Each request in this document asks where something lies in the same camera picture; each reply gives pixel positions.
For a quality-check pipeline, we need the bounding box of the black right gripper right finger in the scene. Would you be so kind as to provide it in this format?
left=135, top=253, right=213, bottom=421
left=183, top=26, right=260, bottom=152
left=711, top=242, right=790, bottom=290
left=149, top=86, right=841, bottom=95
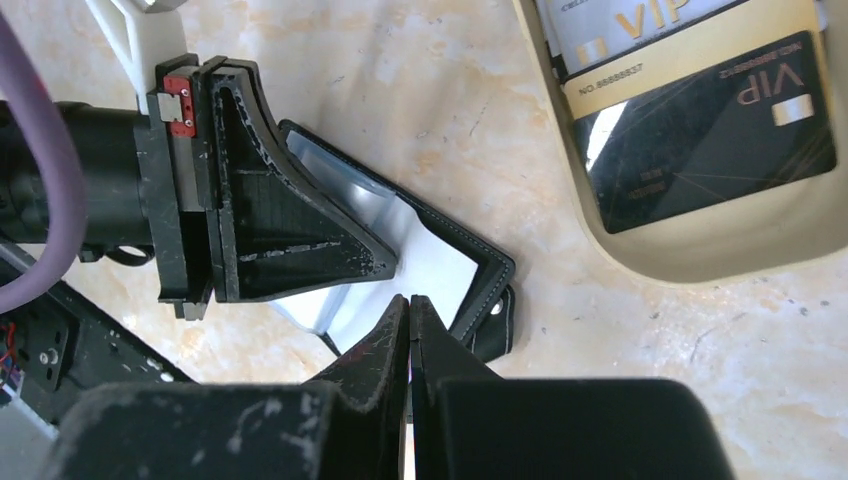
left=409, top=295, right=734, bottom=479

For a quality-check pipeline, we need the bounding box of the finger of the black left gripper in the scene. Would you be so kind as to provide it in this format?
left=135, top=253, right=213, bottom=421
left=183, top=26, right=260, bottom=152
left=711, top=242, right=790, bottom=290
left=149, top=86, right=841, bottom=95
left=207, top=58, right=398, bottom=303

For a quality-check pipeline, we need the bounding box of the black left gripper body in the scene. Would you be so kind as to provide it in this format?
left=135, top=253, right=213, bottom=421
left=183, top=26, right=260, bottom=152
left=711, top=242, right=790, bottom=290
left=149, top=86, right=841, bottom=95
left=0, top=52, right=220, bottom=323

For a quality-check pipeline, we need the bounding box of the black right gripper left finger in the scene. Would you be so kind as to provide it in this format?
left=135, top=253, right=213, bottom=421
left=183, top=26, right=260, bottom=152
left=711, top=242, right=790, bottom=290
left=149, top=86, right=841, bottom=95
left=39, top=296, right=409, bottom=479

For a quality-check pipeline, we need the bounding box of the black leather card wallet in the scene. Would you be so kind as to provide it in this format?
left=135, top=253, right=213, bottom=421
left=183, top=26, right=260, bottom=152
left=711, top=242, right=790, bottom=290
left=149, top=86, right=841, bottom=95
left=270, top=120, right=516, bottom=362

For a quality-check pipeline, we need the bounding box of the white gold VIP card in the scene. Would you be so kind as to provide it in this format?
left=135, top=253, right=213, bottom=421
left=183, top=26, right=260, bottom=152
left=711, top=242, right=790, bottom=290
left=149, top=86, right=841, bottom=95
left=542, top=1, right=827, bottom=119

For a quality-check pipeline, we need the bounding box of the beige oval card holder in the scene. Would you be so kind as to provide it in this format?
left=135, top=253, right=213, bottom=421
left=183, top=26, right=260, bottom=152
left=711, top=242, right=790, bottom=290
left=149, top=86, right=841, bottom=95
left=513, top=1, right=847, bottom=287

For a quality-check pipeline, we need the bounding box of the black gold VIP card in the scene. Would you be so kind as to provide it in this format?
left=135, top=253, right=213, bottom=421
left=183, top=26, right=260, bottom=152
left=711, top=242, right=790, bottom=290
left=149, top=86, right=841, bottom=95
left=574, top=31, right=837, bottom=234

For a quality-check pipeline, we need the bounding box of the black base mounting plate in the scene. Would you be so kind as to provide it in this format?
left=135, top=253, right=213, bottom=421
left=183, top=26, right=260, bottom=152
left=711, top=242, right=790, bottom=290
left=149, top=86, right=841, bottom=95
left=1, top=281, right=191, bottom=427

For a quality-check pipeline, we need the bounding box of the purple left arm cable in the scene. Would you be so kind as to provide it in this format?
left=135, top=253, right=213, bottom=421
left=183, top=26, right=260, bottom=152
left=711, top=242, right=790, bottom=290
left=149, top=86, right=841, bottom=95
left=0, top=9, right=89, bottom=316

